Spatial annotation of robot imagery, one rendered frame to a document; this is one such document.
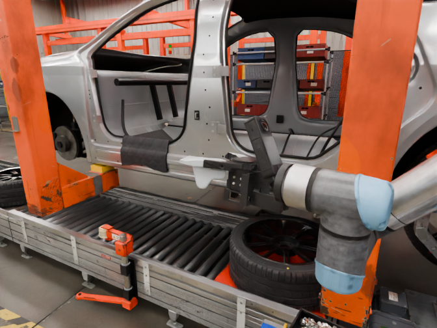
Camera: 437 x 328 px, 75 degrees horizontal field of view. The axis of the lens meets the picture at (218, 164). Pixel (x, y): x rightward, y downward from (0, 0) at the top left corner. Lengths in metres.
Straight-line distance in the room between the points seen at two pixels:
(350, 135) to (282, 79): 2.42
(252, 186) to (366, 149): 0.55
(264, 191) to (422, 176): 0.25
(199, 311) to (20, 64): 1.74
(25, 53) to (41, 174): 0.74
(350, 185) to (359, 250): 0.10
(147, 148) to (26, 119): 0.75
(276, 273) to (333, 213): 1.07
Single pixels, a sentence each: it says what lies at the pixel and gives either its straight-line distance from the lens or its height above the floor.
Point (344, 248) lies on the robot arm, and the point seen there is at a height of 1.15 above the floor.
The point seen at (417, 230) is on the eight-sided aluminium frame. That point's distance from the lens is 1.56.
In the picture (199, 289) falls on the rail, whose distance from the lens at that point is 1.65.
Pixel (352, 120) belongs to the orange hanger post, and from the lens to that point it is 0.99.
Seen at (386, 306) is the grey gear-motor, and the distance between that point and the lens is 1.64.
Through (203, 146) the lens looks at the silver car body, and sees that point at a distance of 1.83.
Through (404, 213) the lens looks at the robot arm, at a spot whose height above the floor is 1.17.
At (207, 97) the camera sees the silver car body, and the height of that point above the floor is 1.30.
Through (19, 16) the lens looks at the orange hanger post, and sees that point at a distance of 2.16.
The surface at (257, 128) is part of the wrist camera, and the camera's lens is 0.51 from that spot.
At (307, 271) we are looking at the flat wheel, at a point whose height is 0.50.
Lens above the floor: 1.39
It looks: 16 degrees down
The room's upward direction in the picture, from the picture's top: straight up
